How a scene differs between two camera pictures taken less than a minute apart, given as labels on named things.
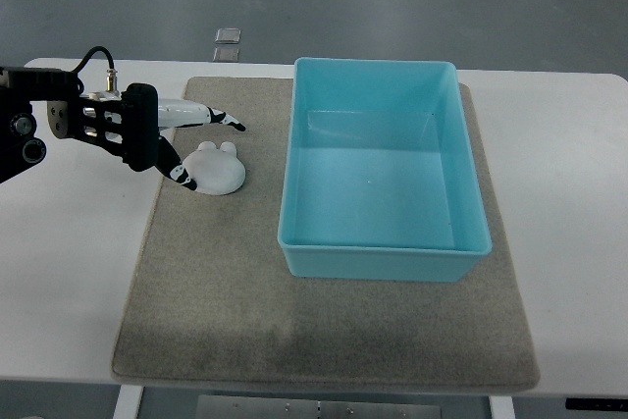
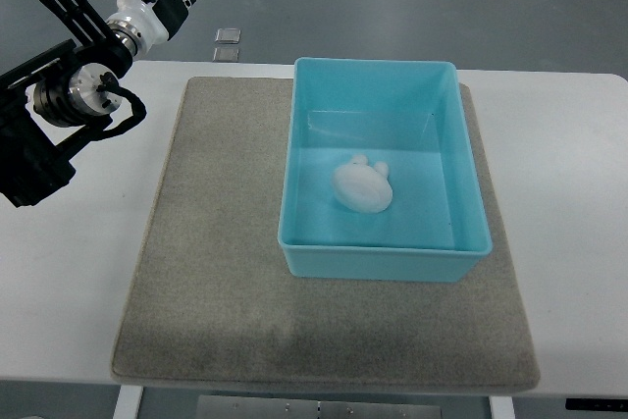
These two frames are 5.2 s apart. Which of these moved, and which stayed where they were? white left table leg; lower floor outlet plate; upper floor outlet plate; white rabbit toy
Moved: white rabbit toy
Stayed: white left table leg; upper floor outlet plate; lower floor outlet plate
